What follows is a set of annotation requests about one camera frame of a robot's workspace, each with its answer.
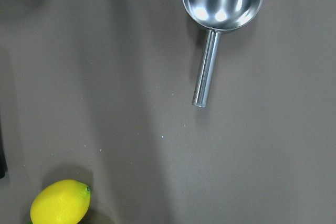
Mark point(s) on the steel muddler black tip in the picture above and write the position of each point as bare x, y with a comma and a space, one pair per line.
3, 167

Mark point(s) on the yellow lemon outer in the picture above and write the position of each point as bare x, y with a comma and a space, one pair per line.
65, 201

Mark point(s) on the steel ice scoop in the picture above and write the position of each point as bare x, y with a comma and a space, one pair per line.
217, 17

